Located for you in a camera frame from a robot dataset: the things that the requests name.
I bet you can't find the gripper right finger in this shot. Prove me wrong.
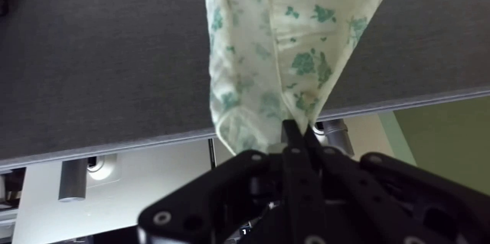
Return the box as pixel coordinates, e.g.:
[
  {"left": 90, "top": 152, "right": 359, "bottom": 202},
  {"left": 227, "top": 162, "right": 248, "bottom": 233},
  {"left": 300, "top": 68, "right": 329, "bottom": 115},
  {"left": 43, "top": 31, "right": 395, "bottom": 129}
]
[{"left": 305, "top": 125, "right": 490, "bottom": 244}]

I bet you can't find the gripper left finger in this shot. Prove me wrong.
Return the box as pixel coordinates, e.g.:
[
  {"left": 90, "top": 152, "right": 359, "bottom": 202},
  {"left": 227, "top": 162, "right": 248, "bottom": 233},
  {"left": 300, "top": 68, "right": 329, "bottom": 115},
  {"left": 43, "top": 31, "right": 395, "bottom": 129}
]
[{"left": 137, "top": 120, "right": 327, "bottom": 244}]

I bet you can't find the cream cloth with green flowers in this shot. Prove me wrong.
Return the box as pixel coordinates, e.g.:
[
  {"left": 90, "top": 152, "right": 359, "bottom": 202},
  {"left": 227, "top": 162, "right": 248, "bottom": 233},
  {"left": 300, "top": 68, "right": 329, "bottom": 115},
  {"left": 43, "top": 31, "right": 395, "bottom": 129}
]
[{"left": 203, "top": 0, "right": 401, "bottom": 156}]

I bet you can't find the white wall socket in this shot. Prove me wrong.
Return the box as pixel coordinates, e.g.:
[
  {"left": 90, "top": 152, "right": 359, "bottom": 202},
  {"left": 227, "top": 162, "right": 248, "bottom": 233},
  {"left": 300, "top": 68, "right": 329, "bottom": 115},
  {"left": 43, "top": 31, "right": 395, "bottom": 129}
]
[{"left": 87, "top": 155, "right": 123, "bottom": 188}]

